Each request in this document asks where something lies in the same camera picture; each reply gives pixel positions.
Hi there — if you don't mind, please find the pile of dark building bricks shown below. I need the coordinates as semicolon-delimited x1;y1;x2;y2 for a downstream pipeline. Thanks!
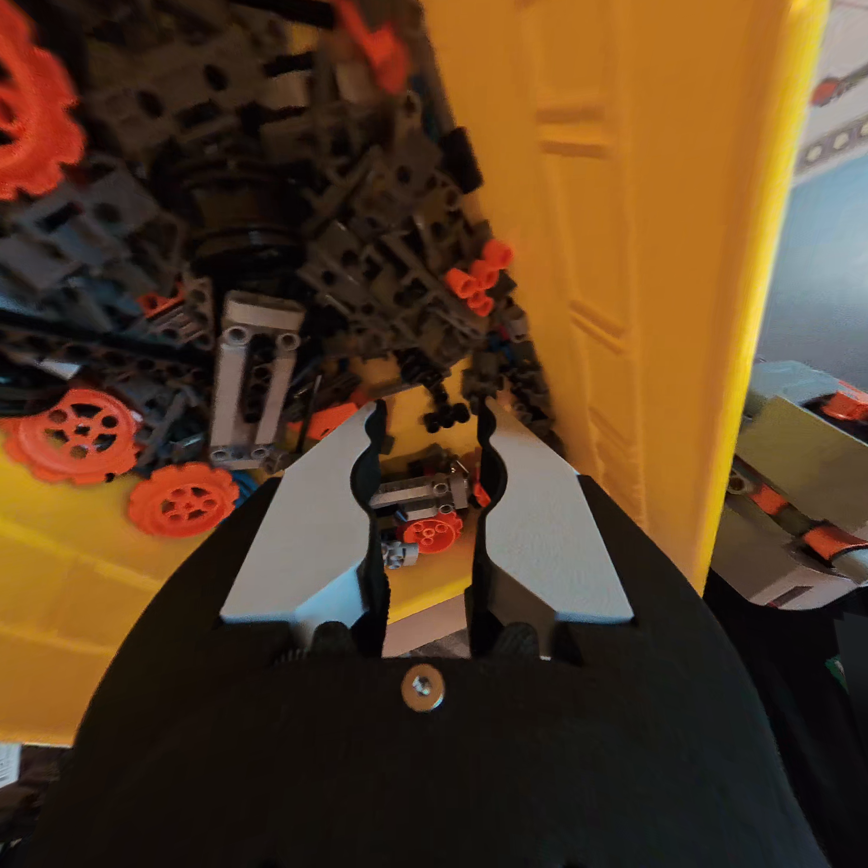
0;0;564;489

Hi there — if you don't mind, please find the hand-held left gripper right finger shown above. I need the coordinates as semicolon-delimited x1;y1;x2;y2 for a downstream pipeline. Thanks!
470;396;636;660

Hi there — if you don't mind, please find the black rubber tyre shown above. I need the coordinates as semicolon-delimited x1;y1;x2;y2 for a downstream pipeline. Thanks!
152;159;307;272

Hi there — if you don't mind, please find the open white instruction booklet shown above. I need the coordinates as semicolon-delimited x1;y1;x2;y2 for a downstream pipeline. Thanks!
790;0;868;198

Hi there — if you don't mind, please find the orange gear wheel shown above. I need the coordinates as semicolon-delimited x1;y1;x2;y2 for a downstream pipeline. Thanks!
0;0;85;202
127;462;240;540
3;388;142;486

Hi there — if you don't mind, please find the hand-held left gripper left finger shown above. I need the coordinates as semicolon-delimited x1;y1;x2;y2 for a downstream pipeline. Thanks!
219;399;393;657

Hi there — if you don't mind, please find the orange tube connector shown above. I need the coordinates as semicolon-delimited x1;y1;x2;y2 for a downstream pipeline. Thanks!
445;239;515;318

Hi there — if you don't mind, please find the yellow plastic bin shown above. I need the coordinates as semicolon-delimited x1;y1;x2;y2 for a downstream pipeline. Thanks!
0;0;831;747

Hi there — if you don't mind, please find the grey toy robot model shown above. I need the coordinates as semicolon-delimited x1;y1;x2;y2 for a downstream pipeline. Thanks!
708;359;868;611

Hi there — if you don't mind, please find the grey frame block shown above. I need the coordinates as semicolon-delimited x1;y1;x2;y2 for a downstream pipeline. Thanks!
209;292;306;473

